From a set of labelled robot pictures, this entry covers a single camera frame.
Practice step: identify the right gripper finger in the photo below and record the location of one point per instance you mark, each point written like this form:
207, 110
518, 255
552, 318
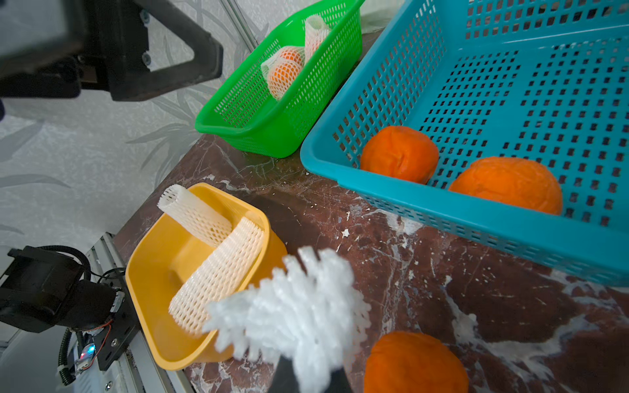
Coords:
289, 377

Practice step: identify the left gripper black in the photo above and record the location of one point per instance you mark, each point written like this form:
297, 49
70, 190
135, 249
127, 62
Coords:
57, 49

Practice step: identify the white foam net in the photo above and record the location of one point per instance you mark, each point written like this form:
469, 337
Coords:
197, 217
218, 277
308, 311

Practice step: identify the yellow plastic tray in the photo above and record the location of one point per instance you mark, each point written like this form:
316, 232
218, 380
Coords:
206, 246

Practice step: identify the green plastic basket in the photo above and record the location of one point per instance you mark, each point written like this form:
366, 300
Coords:
248, 118

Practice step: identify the teal plastic basket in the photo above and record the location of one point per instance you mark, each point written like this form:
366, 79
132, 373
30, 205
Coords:
545, 81

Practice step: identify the aluminium front rail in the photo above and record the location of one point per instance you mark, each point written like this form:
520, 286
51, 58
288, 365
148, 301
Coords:
114, 357

